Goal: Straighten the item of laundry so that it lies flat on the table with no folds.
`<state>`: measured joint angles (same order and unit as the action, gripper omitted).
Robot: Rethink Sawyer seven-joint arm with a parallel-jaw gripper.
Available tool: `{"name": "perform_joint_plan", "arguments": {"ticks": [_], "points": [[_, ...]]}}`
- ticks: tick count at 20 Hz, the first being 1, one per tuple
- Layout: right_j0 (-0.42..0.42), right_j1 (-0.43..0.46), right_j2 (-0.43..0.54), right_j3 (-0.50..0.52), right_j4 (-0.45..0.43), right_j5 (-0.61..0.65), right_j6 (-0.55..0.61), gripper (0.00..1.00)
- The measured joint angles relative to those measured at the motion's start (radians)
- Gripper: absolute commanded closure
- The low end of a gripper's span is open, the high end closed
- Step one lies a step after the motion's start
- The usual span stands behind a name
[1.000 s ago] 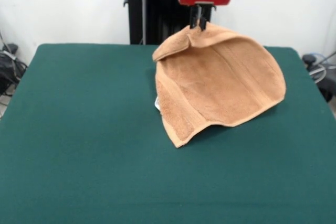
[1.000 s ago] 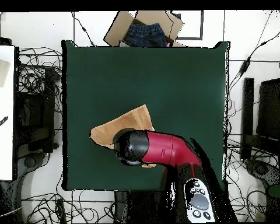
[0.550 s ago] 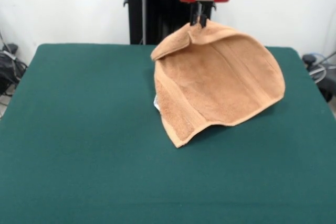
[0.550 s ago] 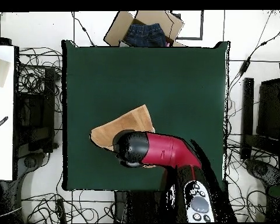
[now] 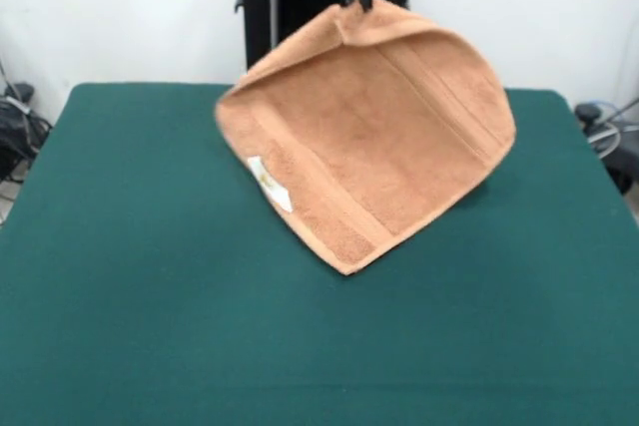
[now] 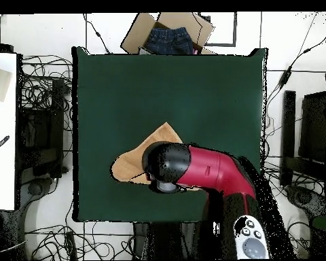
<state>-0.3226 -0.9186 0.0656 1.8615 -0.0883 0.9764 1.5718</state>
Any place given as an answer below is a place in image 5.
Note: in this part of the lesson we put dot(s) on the tan terry towel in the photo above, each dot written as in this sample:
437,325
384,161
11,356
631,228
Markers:
359,136

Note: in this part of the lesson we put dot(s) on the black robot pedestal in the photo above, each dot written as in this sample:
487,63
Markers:
299,22

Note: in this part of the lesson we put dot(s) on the dark green table cloth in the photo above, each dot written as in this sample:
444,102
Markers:
150,271

